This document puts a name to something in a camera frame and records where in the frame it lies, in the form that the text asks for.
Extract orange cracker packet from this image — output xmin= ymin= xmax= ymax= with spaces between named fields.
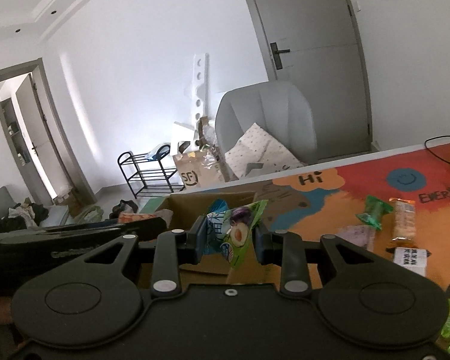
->
xmin=387 ymin=197 xmax=417 ymax=252

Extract white perforated board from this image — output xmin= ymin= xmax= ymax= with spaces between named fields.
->
xmin=175 ymin=53 xmax=209 ymax=131

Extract dotted white cushion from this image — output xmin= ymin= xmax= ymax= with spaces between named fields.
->
xmin=225 ymin=123 xmax=303 ymax=179

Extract green plum snack packet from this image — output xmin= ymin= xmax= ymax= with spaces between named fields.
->
xmin=219 ymin=200 xmax=268 ymax=268

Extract black shoe rack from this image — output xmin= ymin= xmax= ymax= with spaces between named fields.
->
xmin=117 ymin=143 xmax=184 ymax=198

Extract colourful cat table mat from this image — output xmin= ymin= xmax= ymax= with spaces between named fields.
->
xmin=134 ymin=144 xmax=450 ymax=355

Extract SF cardboard box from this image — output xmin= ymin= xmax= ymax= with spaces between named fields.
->
xmin=173 ymin=141 xmax=225 ymax=189

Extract open interior door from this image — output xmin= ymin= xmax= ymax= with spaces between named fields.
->
xmin=0 ymin=58 xmax=97 ymax=206

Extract grey armchair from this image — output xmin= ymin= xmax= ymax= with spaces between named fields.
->
xmin=215 ymin=81 xmax=318 ymax=166

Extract grey door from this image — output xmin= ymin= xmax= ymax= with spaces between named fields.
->
xmin=246 ymin=0 xmax=371 ymax=159

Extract small purple snack packet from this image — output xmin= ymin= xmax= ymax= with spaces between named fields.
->
xmin=337 ymin=225 xmax=376 ymax=252

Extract green snack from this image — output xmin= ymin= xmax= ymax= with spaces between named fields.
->
xmin=356 ymin=195 xmax=393 ymax=231

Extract white black-label snack bag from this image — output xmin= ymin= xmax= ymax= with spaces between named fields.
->
xmin=393 ymin=247 xmax=429 ymax=277

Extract blue white snack packet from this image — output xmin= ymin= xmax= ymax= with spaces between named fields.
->
xmin=204 ymin=199 xmax=229 ymax=254

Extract orange red snack packet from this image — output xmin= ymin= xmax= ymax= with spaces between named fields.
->
xmin=118 ymin=209 xmax=173 ymax=229

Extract open cardboard box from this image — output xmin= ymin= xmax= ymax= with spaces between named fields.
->
xmin=141 ymin=191 xmax=280 ymax=286

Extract black shoes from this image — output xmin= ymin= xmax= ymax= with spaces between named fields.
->
xmin=109 ymin=199 xmax=138 ymax=219

